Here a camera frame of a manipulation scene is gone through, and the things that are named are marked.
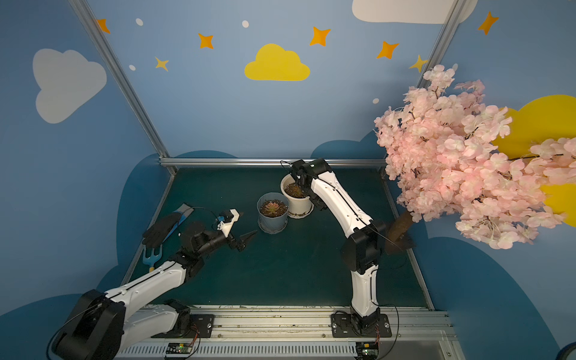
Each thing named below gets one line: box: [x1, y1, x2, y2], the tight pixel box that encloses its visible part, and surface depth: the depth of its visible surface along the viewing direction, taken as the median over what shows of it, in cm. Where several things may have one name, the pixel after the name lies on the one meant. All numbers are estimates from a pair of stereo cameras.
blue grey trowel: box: [162, 203, 195, 243], surface depth 106 cm
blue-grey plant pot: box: [256, 192, 290, 234], surface depth 98 cm
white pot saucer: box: [287, 205, 315, 219], surface depth 106 cm
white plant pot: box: [280, 173, 312, 216], surface depth 100 cm
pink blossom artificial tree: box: [374, 64, 576, 250], surface depth 60 cm
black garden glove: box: [141, 212, 182, 258], surface depth 95 cm
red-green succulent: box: [264, 201, 280, 215], surface depth 97 cm
